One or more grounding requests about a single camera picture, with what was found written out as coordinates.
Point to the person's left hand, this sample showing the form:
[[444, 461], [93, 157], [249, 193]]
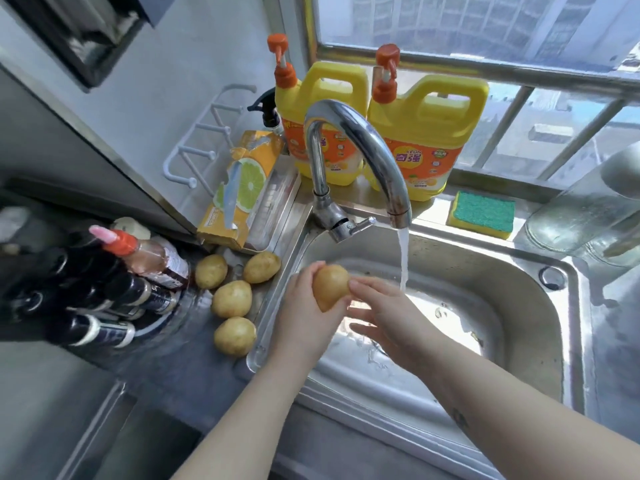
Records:
[[295, 324]]

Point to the person's right hand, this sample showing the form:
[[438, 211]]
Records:
[[405, 329]]

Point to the person's left fingers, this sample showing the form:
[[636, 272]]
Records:
[[306, 277]]

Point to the person's right thumb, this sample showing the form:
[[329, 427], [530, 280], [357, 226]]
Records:
[[367, 287]]

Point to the person's right middle finger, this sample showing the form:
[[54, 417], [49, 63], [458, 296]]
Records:
[[367, 330]]

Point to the yellow potato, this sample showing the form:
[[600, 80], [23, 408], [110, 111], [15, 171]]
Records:
[[235, 336], [232, 298], [211, 271], [261, 267], [331, 287]]

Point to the person's left forearm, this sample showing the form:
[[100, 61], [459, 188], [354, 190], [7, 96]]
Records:
[[235, 424]]

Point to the person's right forearm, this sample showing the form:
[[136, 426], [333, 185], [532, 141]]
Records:
[[520, 424]]

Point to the running water stream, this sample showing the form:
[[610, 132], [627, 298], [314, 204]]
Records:
[[403, 257]]

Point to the orange box with lime print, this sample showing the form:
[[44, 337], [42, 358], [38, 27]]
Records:
[[245, 184]]

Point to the stainless steel sink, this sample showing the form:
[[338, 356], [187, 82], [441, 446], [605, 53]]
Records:
[[500, 319]]

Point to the green and yellow sponge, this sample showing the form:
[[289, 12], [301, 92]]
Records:
[[482, 213]]

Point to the chrome curved faucet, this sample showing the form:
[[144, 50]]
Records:
[[350, 139]]

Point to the clear bottle with orange cap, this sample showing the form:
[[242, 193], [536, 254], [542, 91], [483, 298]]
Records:
[[145, 257]]

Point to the dark sauce bottle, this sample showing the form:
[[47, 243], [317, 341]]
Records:
[[32, 300], [95, 332], [142, 294], [50, 267]]

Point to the yellow detergent jug orange pump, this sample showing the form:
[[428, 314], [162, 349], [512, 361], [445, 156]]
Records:
[[430, 129], [330, 94]]

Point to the black spray bottle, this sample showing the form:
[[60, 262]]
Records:
[[267, 109]]

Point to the pale garlic bulb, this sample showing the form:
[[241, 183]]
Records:
[[130, 227]]

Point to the large clear glass jar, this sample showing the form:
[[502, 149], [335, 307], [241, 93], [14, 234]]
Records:
[[580, 204]]

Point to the metal window railing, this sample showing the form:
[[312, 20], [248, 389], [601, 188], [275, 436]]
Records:
[[525, 94]]

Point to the small clear glass jar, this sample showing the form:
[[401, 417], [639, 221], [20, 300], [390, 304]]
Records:
[[617, 244]]

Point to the grey cabinet door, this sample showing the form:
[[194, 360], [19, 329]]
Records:
[[100, 434]]

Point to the stainless steel panel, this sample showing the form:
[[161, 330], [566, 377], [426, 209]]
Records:
[[75, 154]]

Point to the black range hood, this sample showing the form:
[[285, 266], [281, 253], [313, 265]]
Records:
[[85, 29]]

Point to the white wall rack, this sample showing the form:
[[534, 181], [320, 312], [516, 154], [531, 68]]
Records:
[[200, 144]]

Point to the yellow window frame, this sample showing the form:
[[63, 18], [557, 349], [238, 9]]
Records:
[[309, 27]]

